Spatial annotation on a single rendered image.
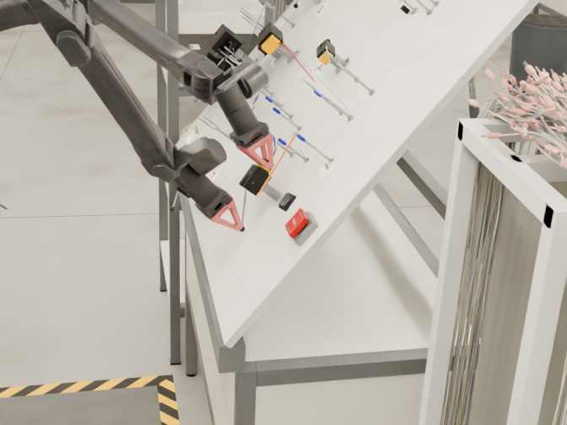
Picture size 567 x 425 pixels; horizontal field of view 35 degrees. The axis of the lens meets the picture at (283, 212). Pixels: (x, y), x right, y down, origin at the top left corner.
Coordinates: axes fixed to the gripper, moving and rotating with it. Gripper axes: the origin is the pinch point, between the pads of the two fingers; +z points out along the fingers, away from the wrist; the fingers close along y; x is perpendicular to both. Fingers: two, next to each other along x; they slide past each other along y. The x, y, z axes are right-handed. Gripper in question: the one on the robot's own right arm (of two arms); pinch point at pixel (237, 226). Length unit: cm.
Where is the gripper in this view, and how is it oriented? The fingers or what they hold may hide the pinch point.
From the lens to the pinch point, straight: 197.6
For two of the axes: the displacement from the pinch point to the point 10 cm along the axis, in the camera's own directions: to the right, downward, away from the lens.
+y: -3.4, -2.0, 9.2
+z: 6.4, 6.7, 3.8
